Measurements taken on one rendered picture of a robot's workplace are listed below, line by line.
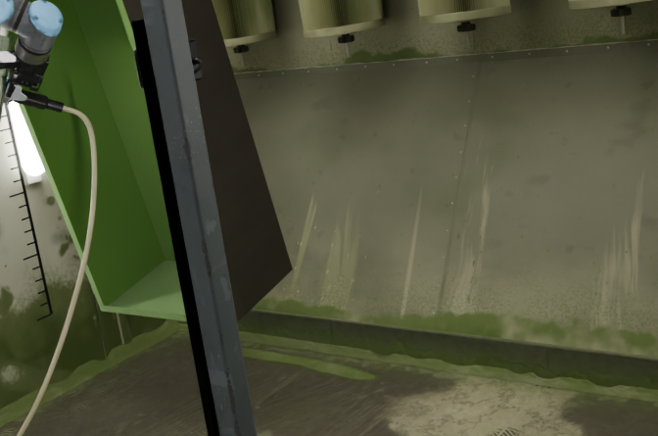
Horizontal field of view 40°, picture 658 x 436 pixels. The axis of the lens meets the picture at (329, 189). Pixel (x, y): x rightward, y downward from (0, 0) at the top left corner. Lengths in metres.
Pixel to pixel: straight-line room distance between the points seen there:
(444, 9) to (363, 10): 0.44
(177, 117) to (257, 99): 2.75
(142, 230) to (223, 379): 1.82
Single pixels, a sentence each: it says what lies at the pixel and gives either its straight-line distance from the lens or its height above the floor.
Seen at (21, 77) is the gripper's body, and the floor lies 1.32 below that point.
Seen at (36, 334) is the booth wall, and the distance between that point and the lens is 3.79.
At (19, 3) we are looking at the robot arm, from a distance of 2.51.
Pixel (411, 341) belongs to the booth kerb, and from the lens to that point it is 3.47.
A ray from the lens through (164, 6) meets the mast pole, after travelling 1.51.
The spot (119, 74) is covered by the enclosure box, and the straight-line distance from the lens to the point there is 3.21.
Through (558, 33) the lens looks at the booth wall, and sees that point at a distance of 3.55.
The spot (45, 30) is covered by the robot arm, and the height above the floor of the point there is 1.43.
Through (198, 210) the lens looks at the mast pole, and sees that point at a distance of 1.55.
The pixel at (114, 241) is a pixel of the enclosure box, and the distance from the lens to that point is 3.32.
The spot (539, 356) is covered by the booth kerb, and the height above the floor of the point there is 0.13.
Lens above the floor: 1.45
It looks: 12 degrees down
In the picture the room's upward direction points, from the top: 8 degrees counter-clockwise
